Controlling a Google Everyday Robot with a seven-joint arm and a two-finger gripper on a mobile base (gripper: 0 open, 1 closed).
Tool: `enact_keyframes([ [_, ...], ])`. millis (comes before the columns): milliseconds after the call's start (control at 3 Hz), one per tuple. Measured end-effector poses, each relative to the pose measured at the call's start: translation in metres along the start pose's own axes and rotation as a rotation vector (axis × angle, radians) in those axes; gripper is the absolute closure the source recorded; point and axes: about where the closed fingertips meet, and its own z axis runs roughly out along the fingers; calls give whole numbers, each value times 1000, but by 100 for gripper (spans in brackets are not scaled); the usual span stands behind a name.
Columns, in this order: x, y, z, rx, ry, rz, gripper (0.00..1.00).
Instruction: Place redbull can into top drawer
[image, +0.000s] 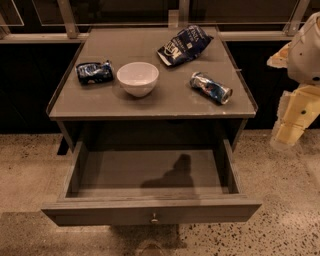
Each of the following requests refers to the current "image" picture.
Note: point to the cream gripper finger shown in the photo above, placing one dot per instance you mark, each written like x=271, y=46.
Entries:
x=296, y=112
x=279, y=59

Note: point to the crushed redbull can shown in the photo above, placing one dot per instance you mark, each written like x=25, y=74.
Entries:
x=216, y=91

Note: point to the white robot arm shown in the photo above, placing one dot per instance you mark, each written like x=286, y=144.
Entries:
x=303, y=61

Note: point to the open grey top drawer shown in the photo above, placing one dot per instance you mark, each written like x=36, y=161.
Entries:
x=114, y=184

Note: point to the small metal drawer knob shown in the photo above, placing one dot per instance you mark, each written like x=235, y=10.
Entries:
x=154, y=219

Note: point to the large blue chip bag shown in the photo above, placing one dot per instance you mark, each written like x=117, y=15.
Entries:
x=186, y=46

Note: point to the white ceramic bowl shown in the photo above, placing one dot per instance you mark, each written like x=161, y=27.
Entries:
x=138, y=78

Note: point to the small blue snack packet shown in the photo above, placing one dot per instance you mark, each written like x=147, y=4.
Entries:
x=94, y=72

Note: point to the metal railing frame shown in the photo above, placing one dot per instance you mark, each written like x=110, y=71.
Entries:
x=37, y=21

